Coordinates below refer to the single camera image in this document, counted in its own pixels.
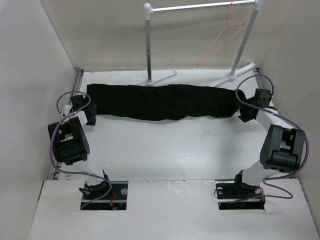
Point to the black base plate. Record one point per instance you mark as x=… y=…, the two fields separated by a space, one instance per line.
x=94 y=197
x=232 y=196

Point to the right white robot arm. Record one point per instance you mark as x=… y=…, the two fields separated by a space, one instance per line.
x=284 y=148

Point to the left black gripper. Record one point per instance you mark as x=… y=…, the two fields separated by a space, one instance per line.
x=93 y=109

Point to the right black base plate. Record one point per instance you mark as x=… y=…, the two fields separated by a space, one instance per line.
x=232 y=196

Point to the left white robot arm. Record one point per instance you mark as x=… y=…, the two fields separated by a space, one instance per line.
x=69 y=144

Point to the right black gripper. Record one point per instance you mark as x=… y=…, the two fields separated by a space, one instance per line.
x=244 y=116

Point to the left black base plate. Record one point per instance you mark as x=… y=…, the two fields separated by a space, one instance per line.
x=94 y=197

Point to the black trousers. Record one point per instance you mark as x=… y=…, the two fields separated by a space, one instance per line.
x=168 y=102

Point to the white clothes rack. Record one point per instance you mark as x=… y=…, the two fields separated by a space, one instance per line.
x=234 y=73

